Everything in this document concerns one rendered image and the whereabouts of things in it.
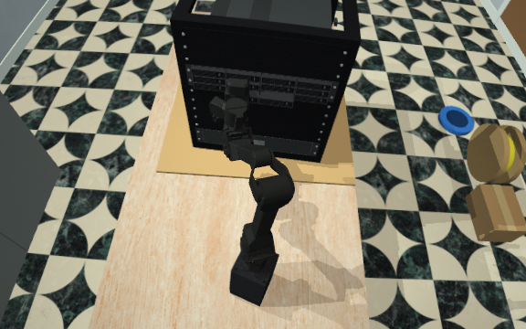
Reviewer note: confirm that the tan flat board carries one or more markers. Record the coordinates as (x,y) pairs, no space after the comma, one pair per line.
(178,156)

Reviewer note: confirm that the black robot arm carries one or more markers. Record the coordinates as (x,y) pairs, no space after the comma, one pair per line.
(271,193)

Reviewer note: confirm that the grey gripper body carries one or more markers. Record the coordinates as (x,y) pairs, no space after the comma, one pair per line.
(239,88)

